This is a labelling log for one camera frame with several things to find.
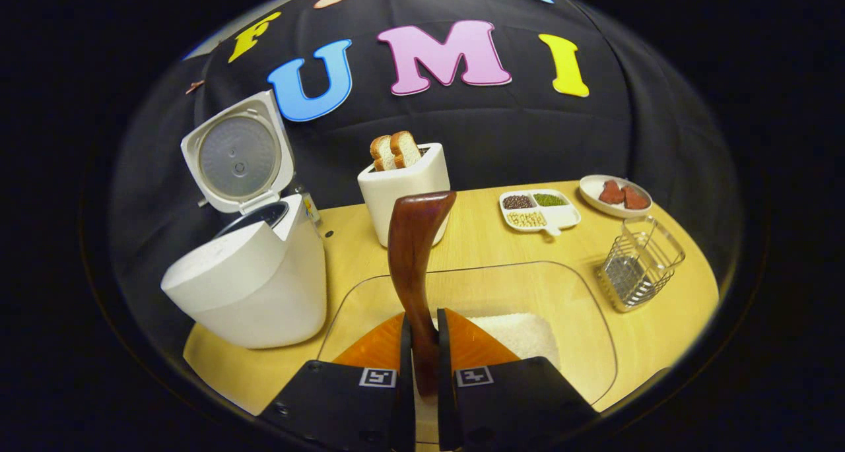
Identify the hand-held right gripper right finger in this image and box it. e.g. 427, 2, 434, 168
437, 308, 598, 452

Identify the clear plastic rice container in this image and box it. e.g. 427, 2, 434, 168
317, 261, 619, 446

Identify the toast bread slice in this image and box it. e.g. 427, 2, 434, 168
389, 131, 422, 169
370, 135, 395, 172

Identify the white oval plate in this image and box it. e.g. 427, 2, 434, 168
579, 174, 654, 219

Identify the wire chopstick holder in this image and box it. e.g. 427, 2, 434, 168
598, 215, 687, 313

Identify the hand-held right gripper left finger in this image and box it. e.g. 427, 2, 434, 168
257, 312, 415, 452

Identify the white divided bean dish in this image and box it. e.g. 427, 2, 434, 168
498, 189, 582, 236

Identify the white rice cooker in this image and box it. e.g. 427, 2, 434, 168
160, 90, 327, 349

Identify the white toaster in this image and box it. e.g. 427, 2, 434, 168
357, 143, 452, 248

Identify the brown wooden spoon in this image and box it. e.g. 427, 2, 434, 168
388, 190, 457, 400

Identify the black backdrop cloth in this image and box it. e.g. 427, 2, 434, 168
109, 0, 740, 347

